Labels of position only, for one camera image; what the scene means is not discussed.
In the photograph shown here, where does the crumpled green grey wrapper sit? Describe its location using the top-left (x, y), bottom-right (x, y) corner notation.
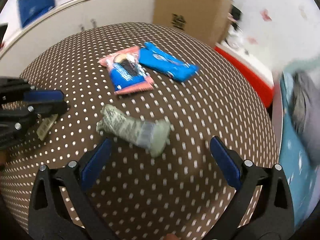
top-left (96, 105), bottom-right (171, 158)

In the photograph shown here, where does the blue snack packet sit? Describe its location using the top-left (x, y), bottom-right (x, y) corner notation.
top-left (139, 42), bottom-right (199, 82)

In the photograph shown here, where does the red storage box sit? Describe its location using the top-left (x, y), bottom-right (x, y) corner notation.
top-left (214, 43), bottom-right (274, 108)

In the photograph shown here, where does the brown polka dot tablecloth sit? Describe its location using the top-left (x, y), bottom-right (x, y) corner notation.
top-left (1, 23), bottom-right (278, 239)

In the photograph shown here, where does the white plastic bag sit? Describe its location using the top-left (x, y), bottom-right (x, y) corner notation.
top-left (226, 25), bottom-right (245, 51)

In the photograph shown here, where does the grey folded blanket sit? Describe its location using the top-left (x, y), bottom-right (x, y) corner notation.
top-left (291, 72), bottom-right (319, 166)

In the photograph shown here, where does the pink blue cookie packet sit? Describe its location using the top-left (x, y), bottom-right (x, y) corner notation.
top-left (98, 46), bottom-right (154, 95)

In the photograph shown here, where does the teal bed sheet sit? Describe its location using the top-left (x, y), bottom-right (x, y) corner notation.
top-left (279, 72), bottom-right (319, 228)

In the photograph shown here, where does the brown cardboard box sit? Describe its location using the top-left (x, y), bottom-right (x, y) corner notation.
top-left (152, 0), bottom-right (233, 47)

